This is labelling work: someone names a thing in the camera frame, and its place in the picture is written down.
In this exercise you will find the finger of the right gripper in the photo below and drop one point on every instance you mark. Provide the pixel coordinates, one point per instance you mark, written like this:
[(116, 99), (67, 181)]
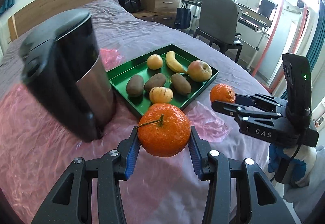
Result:
[(262, 102), (228, 109)]

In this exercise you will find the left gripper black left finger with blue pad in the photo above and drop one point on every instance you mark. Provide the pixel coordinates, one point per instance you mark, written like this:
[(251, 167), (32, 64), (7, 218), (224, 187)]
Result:
[(69, 201)]

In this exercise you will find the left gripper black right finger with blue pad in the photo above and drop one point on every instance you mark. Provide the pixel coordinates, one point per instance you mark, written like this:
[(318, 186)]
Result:
[(239, 191)]

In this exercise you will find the smaller mandarin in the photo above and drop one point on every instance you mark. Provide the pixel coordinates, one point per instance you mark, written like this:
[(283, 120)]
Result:
[(223, 93)]

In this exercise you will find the mandarin with stem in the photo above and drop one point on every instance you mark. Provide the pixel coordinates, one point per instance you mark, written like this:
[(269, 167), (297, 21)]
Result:
[(164, 130)]

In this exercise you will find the yellow round fruit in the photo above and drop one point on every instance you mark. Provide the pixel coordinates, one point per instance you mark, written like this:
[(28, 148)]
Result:
[(154, 62)]

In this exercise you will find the brown kiwi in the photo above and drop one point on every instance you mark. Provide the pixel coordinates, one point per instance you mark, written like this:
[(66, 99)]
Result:
[(135, 85), (158, 80), (180, 84)]

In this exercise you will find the blue white gloved hand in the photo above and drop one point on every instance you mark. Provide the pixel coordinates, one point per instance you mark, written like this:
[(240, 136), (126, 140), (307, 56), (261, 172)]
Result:
[(303, 162)]

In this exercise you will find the black tracker device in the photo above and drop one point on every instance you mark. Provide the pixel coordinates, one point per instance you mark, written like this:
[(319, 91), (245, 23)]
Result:
[(298, 78)]

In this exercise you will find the grey bed cover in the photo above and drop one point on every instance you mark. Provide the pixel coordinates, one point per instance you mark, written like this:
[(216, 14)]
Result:
[(123, 37)]

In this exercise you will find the red yellow apple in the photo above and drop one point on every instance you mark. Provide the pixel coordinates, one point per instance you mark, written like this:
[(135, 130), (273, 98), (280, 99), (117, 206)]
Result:
[(199, 71)]

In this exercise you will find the pink plastic sheet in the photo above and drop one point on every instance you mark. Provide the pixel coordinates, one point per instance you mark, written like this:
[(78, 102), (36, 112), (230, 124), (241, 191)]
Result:
[(36, 149)]

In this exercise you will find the green tray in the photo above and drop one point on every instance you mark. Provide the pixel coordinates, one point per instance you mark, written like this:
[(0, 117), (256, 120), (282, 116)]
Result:
[(120, 75)]

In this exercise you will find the striped peach fruit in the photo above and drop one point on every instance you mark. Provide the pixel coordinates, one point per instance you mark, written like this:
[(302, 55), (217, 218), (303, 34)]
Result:
[(160, 95)]

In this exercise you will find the glass desk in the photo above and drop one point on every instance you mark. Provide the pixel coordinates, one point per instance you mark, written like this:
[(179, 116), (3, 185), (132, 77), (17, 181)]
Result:
[(250, 19)]

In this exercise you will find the yellow banana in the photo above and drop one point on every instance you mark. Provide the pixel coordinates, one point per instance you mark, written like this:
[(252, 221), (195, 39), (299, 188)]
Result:
[(173, 64)]

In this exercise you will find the grey office chair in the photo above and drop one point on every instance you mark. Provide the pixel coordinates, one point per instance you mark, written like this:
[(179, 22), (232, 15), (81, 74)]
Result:
[(218, 22)]

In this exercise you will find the dark shopping bag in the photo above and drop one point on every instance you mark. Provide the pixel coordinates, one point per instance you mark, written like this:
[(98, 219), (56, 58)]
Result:
[(183, 17)]

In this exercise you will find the wooden drawer cabinet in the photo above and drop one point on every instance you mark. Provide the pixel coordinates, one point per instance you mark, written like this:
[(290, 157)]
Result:
[(160, 11)]

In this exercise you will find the wooden headboard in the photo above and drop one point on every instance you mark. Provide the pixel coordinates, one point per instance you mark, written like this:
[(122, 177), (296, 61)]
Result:
[(38, 11)]

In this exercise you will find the teal curtain left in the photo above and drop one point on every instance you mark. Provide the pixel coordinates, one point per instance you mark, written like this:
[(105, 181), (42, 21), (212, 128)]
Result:
[(6, 5)]

